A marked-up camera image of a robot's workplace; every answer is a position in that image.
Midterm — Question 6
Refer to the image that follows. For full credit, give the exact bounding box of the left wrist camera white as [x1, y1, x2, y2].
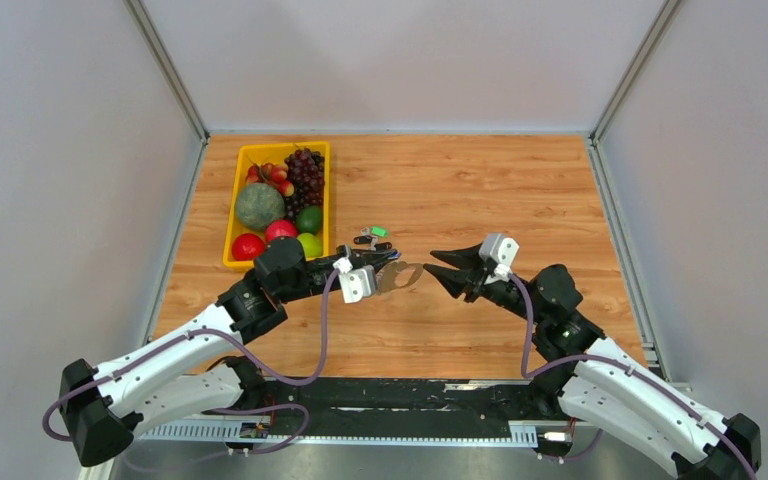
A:
[333, 257, 378, 304]

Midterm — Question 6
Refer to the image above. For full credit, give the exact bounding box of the yellow plastic bin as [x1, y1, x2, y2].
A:
[222, 141, 332, 271]

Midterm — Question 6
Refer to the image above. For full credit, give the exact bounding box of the purple grape bunch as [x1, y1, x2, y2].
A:
[284, 147, 326, 221]

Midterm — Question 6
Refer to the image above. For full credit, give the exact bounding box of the red apple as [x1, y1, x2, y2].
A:
[264, 219, 299, 244]

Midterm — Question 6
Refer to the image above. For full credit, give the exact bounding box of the clear keyring holder with rings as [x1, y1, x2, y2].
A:
[377, 261, 424, 295]

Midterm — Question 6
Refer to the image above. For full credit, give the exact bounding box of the green melon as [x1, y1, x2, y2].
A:
[234, 183, 285, 232]

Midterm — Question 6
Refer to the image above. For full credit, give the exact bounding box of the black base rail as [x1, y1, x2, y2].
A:
[231, 377, 569, 439]

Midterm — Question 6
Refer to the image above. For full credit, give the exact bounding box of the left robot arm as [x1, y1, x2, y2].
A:
[43, 237, 400, 467]

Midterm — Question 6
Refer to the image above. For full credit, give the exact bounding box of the red tomato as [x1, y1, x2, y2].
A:
[231, 233, 266, 261]

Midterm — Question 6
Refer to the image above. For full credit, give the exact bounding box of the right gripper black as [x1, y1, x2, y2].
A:
[422, 242, 545, 327]

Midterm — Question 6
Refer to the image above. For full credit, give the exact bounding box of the yellow green fruit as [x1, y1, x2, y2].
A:
[296, 232, 324, 259]

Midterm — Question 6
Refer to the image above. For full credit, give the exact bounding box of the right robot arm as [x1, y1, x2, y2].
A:
[423, 234, 761, 479]

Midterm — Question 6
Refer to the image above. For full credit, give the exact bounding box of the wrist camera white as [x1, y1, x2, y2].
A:
[478, 233, 520, 285]
[333, 257, 378, 304]

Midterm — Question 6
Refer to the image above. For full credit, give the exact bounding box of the green lime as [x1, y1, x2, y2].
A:
[295, 205, 324, 235]

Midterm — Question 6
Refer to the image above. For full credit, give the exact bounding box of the red peaches cluster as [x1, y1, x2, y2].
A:
[245, 162, 295, 197]

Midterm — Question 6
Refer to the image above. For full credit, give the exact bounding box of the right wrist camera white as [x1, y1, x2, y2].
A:
[478, 233, 520, 285]

